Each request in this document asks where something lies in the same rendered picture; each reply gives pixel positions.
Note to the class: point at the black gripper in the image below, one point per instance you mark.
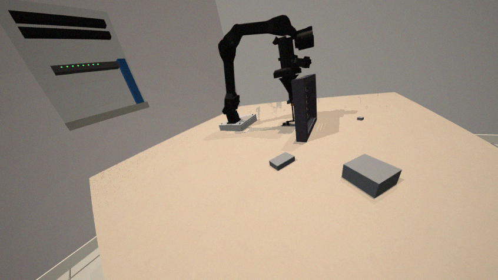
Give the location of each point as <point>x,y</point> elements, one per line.
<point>286,72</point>

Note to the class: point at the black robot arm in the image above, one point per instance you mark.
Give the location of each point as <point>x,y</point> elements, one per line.
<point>279,25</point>

